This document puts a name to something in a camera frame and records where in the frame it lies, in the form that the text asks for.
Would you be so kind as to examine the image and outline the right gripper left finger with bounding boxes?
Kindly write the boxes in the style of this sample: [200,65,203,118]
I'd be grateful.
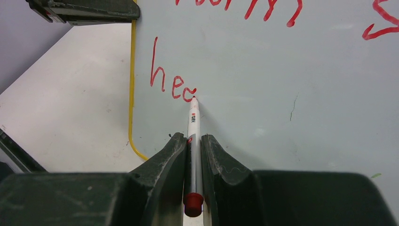
[0,133,187,226]

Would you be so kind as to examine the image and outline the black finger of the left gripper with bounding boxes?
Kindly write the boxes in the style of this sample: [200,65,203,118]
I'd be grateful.
[26,0,141,26]

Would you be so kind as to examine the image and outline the white red marker pen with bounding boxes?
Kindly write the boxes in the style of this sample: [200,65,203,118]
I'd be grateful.
[183,97,204,218]

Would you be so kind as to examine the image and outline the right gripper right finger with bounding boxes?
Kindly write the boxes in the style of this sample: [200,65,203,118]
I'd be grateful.
[201,135,396,226]

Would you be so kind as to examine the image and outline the yellow-framed whiteboard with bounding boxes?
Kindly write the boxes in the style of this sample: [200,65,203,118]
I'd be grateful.
[132,0,399,216]

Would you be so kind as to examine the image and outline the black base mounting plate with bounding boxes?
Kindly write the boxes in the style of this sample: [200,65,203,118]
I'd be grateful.
[0,130,47,182]

